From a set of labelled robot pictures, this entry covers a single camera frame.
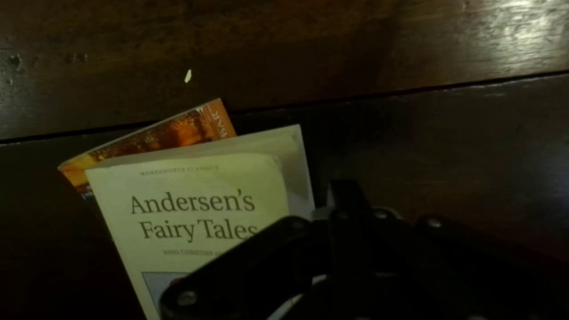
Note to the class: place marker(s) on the dark wooden secretary desk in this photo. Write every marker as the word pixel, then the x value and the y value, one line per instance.
pixel 414 118

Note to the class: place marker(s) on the small white paper speck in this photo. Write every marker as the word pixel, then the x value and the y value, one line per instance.
pixel 187 75

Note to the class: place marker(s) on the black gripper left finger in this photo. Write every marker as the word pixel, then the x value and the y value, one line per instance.
pixel 249 267

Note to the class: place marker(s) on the white fairy tales book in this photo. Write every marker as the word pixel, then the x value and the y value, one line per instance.
pixel 178 249

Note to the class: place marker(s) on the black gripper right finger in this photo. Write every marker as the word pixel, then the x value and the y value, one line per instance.
pixel 462 278

